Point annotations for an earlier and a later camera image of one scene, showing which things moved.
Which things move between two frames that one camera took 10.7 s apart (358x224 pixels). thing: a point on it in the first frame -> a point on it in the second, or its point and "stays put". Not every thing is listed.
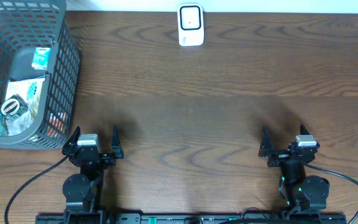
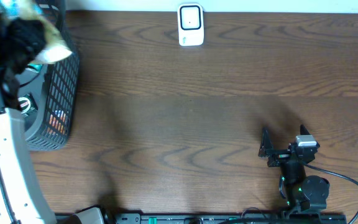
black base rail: [189, 218] stays put
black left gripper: [93, 157] -> [17, 42]
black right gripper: [266, 149] stays put
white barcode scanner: [191, 24] stays put
